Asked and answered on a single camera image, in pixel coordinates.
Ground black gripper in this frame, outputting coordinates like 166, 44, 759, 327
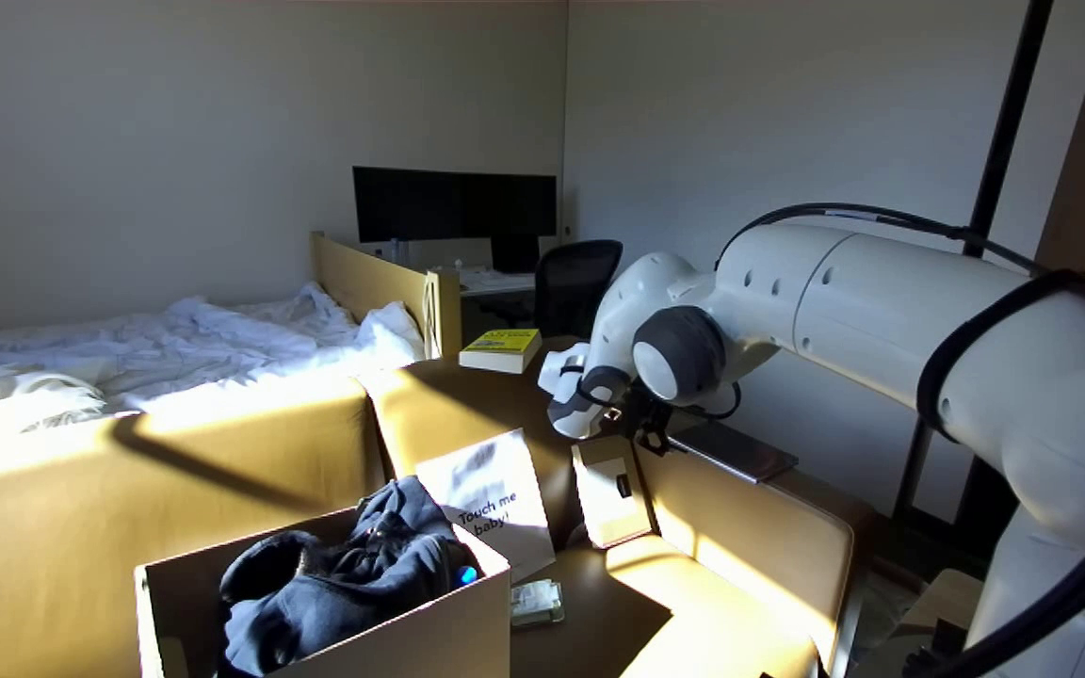
612, 383, 685, 458

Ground large tan box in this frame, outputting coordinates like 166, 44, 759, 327
366, 332, 865, 678

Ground open cardboard box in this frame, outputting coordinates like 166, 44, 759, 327
132, 502, 515, 678

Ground small greenish packet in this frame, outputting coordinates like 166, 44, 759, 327
507, 575, 569, 634

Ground white desk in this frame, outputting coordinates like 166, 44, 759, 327
457, 262, 544, 301

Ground black monitor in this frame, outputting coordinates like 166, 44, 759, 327
352, 163, 560, 275

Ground black pole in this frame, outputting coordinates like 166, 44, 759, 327
960, 0, 1061, 260

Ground dark blue clothes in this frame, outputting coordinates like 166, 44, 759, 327
206, 470, 487, 678

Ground black office chair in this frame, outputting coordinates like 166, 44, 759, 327
531, 237, 631, 348

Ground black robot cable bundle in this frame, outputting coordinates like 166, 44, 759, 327
690, 201, 1085, 678

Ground white bedding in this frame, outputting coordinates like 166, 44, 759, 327
0, 279, 425, 455

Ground light wooden bed frame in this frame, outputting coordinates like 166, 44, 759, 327
0, 231, 464, 678

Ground yellow book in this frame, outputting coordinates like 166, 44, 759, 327
457, 324, 545, 381

